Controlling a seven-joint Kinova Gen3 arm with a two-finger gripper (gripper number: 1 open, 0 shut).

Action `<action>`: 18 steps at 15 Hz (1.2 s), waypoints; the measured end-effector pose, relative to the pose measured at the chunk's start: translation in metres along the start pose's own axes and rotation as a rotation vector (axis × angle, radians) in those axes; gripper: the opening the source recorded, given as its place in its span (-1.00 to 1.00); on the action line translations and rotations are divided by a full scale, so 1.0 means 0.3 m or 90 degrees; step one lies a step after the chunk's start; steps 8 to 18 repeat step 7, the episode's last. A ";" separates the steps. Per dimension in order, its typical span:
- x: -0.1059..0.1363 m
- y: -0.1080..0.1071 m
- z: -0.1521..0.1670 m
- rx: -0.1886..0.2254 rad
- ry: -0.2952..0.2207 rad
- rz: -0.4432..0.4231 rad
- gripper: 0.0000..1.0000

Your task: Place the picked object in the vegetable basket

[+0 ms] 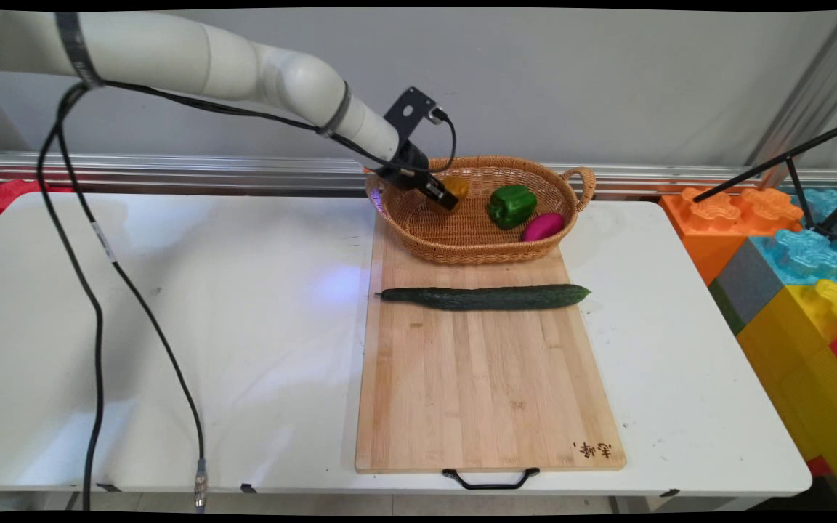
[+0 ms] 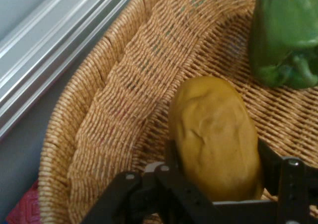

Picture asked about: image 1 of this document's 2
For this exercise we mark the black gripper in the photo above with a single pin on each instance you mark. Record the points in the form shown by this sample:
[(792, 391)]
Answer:
[(407, 171)]

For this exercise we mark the orange-brown potato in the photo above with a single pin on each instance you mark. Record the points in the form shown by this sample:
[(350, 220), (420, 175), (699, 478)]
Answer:
[(459, 186)]

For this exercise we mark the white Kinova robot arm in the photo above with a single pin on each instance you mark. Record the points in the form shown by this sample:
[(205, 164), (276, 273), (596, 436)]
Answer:
[(171, 54)]

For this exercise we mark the woven wicker basket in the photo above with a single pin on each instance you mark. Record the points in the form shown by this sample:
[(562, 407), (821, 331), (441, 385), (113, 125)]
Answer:
[(462, 225)]

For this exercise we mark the green bell pepper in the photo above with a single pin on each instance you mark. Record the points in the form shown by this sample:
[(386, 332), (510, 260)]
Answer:
[(512, 205)]

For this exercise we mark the magenta sweet potato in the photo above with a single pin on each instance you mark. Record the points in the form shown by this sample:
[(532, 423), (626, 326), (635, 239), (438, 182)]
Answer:
[(543, 226)]

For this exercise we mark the long dark green cucumber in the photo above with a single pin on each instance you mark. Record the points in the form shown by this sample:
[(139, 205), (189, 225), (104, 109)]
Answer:
[(484, 297)]

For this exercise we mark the wooden cutting board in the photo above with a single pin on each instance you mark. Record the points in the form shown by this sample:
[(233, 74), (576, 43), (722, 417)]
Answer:
[(491, 392)]

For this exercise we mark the orange giant toy block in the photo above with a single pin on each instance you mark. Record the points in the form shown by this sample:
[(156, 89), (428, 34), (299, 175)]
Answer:
[(709, 232)]

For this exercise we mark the grey giant toy block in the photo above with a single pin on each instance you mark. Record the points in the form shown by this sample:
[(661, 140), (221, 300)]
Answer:
[(749, 287)]

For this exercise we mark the black tripod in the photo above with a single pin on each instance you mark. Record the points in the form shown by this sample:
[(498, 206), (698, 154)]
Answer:
[(789, 156)]

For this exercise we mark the blue giant toy block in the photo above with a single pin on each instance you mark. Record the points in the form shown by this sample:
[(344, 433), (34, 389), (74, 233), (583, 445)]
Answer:
[(803, 254)]

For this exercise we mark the yellow giant toy block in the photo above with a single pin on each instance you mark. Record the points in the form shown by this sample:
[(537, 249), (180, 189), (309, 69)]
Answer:
[(803, 385)]

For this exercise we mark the red plastic block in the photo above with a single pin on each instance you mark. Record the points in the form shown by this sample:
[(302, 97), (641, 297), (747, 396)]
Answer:
[(15, 195)]

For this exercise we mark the aluminium rail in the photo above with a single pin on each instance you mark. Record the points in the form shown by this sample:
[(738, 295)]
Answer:
[(171, 171)]

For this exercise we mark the slanted aluminium post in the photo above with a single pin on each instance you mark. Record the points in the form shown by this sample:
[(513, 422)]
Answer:
[(811, 94)]

